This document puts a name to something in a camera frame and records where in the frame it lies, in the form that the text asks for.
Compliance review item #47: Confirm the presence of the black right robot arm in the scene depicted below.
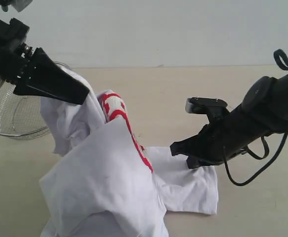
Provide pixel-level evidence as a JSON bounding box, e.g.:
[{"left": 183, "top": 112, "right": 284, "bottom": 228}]
[{"left": 170, "top": 74, "right": 288, "bottom": 169}]

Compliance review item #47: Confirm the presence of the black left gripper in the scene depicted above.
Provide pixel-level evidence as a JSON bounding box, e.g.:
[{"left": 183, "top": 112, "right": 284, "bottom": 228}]
[{"left": 0, "top": 18, "right": 89, "bottom": 105}]

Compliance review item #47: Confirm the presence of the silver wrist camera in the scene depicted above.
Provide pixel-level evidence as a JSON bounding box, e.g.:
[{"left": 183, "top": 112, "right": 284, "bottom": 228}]
[
  {"left": 185, "top": 97, "right": 229, "bottom": 117},
  {"left": 0, "top": 0, "right": 32, "bottom": 12}
]

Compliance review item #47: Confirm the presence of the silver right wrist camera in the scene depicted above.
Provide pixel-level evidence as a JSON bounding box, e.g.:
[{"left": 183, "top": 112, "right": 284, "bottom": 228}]
[{"left": 185, "top": 97, "right": 229, "bottom": 117}]

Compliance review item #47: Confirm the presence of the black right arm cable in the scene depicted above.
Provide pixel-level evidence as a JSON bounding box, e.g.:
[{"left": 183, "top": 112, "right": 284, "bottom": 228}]
[{"left": 222, "top": 48, "right": 288, "bottom": 186}]

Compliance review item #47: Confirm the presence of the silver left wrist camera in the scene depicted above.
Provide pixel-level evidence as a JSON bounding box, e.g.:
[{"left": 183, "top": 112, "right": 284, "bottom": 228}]
[{"left": 0, "top": 0, "right": 32, "bottom": 12}]

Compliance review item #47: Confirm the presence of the metal wire mesh basket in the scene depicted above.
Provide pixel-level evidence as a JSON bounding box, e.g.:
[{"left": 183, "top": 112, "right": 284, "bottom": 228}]
[{"left": 0, "top": 83, "right": 49, "bottom": 140}]

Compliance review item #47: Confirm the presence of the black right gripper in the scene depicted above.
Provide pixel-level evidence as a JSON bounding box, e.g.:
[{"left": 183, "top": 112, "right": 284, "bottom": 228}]
[{"left": 170, "top": 110, "right": 247, "bottom": 169}]

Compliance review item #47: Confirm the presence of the white shirt with red print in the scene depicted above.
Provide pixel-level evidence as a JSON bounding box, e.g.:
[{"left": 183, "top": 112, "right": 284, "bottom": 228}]
[{"left": 39, "top": 69, "right": 219, "bottom": 237}]

